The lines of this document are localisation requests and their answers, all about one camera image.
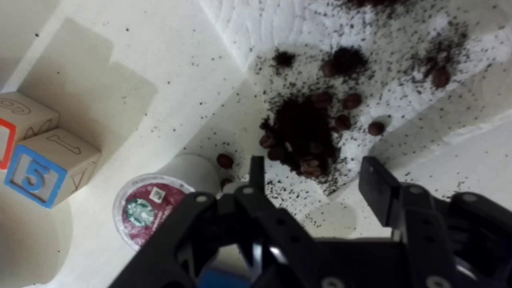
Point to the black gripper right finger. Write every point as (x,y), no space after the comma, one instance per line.
(438,230)

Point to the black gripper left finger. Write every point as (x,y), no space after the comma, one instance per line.
(257,241)

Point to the coffee grounds pile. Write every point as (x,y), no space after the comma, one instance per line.
(302,134)

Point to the white paper serviette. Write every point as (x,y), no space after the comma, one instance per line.
(406,102)

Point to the blue cylinder block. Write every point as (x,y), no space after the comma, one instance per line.
(222,279)

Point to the loose coffee bean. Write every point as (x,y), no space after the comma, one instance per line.
(377,129)
(225,161)

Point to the Starbucks coffee pod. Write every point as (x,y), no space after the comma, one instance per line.
(146,214)

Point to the scattered grounds with beans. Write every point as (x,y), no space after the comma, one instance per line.
(442,65)

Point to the tiny coffee grounds clump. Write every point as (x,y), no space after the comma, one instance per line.
(284,59)

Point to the dark coffee grounds clump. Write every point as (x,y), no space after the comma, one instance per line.
(345,62)

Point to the wooden block blue number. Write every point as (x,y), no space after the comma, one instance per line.
(49,169)

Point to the wooden block red letter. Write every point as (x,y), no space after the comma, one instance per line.
(25,115)

